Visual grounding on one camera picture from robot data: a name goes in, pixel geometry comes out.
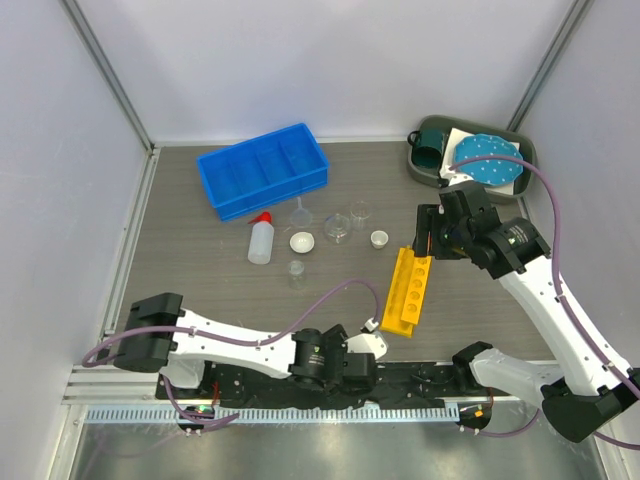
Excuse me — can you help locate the yellow test tube rack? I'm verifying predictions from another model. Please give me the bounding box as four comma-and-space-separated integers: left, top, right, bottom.
380, 246, 432, 338

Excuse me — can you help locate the white ceramic evaporating dish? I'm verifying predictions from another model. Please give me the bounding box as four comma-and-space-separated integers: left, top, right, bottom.
289, 231, 315, 254

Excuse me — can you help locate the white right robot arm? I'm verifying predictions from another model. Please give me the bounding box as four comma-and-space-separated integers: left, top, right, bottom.
413, 177, 639, 443

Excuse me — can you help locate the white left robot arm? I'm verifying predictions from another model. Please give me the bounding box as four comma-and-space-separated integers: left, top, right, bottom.
114, 293, 388, 399

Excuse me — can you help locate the tall clear glass beaker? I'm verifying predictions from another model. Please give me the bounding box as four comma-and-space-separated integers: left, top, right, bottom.
349, 200, 371, 231

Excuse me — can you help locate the blue polka dot plate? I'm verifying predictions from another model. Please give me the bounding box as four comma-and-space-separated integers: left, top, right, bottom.
453, 134, 524, 187

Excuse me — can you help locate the dark green mug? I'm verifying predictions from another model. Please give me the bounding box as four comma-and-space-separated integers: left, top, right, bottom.
407, 128, 448, 169

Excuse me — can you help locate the small clear glass beaker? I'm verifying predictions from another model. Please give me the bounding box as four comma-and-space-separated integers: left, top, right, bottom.
287, 260, 306, 290

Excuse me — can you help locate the white wash bottle red cap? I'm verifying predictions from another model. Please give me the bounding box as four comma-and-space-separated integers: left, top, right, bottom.
247, 211, 274, 265

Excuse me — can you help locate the blue plastic divided bin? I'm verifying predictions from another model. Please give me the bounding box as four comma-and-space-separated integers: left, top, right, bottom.
197, 123, 329, 222

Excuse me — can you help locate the white square plate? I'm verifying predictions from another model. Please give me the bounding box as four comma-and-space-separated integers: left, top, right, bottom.
439, 128, 524, 196

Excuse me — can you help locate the white slotted cable duct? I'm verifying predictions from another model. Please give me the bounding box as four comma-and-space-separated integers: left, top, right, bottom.
84, 403, 459, 425

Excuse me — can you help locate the aluminium frame rail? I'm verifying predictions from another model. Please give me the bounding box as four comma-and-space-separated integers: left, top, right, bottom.
62, 365, 158, 405

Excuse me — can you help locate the small white ceramic crucible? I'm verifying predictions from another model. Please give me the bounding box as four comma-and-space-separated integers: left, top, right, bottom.
370, 230, 389, 250

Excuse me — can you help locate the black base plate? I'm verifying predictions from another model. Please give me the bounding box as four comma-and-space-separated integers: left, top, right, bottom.
171, 362, 504, 410

